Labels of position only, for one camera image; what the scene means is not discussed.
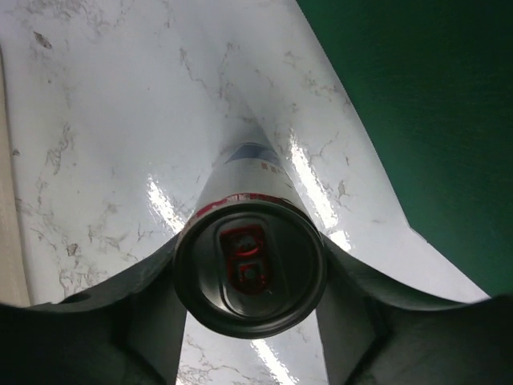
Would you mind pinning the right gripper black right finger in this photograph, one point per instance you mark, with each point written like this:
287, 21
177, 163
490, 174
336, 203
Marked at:
376, 330

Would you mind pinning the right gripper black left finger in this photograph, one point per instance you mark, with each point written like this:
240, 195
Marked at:
126, 330

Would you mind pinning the cream canvas Monet tote bag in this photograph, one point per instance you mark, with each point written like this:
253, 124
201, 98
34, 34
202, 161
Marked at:
14, 288

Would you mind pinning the silver Red Bull can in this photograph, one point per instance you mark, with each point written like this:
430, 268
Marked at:
250, 262

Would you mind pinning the green ring binder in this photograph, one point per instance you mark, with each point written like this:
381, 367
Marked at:
432, 84

